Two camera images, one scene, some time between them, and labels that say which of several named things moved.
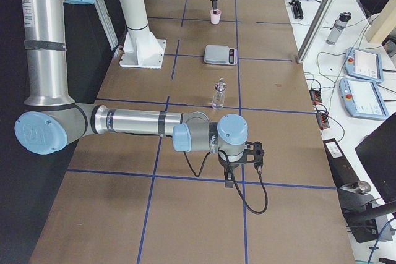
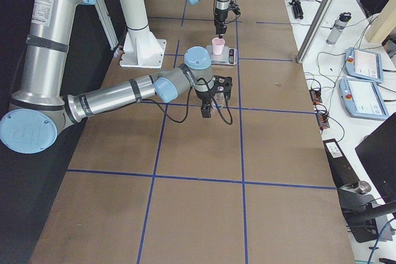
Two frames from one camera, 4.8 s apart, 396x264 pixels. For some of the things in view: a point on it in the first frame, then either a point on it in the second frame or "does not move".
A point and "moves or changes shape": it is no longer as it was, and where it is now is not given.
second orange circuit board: (323, 120) does not move
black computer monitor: (377, 151) does not move
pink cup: (215, 17) moves or changes shape
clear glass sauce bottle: (218, 98) does not move
